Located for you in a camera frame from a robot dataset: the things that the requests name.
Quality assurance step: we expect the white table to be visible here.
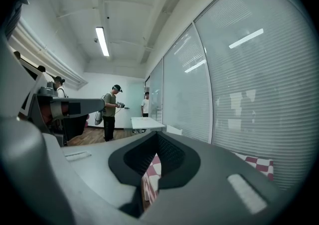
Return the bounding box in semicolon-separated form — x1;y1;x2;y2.
130;116;166;130

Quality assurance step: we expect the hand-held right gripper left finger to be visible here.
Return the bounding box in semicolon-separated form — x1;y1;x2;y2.
61;131;158;219

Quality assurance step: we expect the long ceiling lamp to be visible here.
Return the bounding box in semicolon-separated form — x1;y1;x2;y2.
95;26;111;57

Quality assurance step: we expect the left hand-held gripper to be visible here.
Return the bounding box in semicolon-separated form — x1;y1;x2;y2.
26;81;106;143

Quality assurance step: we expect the red white checkered cloth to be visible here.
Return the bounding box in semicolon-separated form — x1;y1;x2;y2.
141;153;275;206

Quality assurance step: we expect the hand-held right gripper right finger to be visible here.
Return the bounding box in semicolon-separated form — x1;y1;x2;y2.
139;131;300;225

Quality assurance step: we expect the white box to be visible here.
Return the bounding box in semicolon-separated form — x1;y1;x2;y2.
166;124;183;136

